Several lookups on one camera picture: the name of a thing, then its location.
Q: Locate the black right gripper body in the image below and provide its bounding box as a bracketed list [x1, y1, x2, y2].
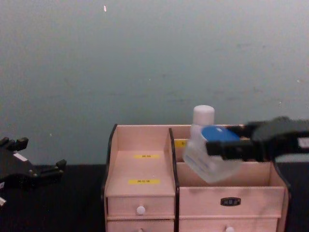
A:
[248, 116, 309, 162]

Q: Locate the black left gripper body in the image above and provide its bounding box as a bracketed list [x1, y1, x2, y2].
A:
[0, 145, 42, 192]

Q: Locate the clear bottle with white cap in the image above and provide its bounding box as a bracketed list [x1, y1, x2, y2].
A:
[182, 104, 242, 184]

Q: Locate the black oval nameplate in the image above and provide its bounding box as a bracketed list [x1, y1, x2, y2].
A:
[220, 197, 242, 207]

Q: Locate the small wooden drawer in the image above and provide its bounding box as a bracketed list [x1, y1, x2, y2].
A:
[107, 196, 175, 216]
[107, 219, 175, 232]

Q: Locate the wide wooden drawer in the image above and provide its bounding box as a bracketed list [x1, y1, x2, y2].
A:
[179, 217, 279, 232]

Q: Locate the pale wooden desk organizer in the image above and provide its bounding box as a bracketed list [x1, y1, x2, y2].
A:
[100, 123, 292, 232]

